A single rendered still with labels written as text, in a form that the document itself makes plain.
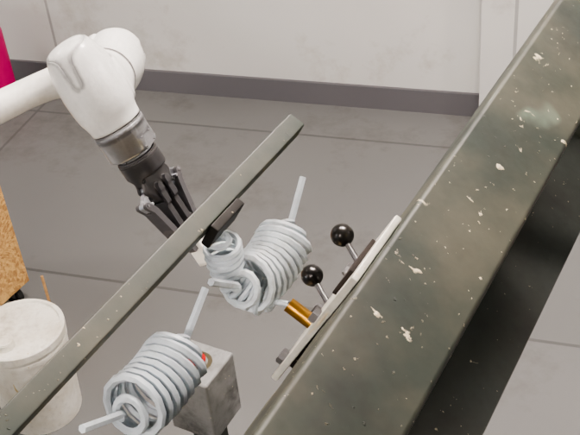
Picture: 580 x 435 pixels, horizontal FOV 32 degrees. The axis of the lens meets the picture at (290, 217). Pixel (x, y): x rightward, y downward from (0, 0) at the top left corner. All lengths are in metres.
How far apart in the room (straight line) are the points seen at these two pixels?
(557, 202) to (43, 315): 2.31
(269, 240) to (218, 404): 1.33
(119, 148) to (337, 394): 0.94
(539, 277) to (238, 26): 3.84
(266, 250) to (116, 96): 0.68
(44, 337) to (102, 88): 1.83
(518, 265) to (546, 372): 2.29
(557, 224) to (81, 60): 0.76
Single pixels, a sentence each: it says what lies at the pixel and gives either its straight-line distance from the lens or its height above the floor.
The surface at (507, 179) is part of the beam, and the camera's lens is 1.04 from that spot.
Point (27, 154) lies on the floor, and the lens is 5.05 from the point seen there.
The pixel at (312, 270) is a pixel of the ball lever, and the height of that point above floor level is 1.46.
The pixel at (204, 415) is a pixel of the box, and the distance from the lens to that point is 2.32.
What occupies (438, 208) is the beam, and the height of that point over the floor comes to 1.95.
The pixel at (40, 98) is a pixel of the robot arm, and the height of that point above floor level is 1.68.
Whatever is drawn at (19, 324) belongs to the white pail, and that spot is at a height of 0.36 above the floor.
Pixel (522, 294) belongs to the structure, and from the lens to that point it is 1.27.
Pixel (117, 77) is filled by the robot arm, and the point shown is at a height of 1.77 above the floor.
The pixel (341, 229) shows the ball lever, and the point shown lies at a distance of 1.59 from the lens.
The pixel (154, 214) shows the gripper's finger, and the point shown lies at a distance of 1.69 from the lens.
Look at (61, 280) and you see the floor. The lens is 4.17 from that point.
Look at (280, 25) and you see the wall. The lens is 4.94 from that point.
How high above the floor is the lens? 2.51
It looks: 36 degrees down
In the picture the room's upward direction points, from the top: 6 degrees counter-clockwise
